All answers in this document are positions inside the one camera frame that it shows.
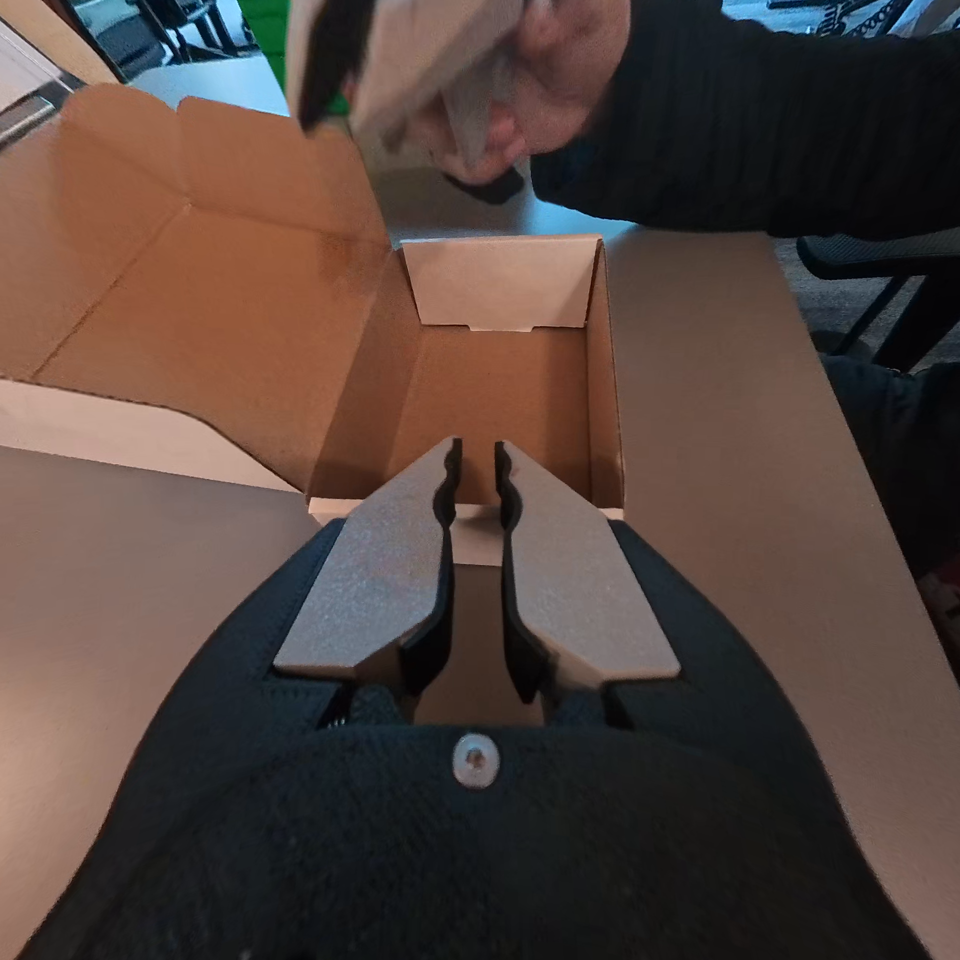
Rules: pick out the black office chair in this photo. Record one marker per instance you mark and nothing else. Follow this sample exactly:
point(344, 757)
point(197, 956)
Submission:
point(885, 259)

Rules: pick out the person's right forearm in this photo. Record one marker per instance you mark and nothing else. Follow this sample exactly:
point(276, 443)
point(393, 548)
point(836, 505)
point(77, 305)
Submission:
point(750, 127)

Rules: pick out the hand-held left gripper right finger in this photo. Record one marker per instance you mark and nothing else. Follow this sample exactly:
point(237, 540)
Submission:
point(585, 592)

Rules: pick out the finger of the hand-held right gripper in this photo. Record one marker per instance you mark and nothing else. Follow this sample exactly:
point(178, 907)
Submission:
point(322, 52)
point(427, 52)

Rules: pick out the white cardboard mailer box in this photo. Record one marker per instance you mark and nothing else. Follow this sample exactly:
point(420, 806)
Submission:
point(225, 300)

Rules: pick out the person's right hand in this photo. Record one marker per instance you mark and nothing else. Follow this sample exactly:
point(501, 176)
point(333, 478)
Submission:
point(570, 60)

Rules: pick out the person's black clothing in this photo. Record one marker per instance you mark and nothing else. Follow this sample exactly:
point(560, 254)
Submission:
point(907, 450)

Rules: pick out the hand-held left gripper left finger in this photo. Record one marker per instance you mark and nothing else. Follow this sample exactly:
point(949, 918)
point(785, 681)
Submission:
point(375, 585)

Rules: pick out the dark grey tray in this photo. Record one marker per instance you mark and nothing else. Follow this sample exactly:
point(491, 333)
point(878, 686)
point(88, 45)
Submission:
point(26, 109)

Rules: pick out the green plastic bin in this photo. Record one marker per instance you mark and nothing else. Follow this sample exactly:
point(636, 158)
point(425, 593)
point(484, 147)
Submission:
point(262, 30)

